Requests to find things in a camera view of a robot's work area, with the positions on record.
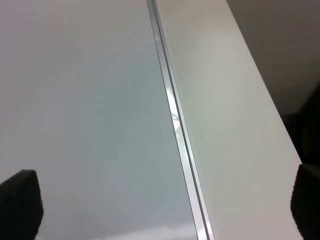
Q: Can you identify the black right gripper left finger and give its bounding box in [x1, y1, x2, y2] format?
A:
[0, 169, 44, 240]

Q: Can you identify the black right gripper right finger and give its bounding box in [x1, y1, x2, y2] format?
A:
[290, 164, 320, 240]

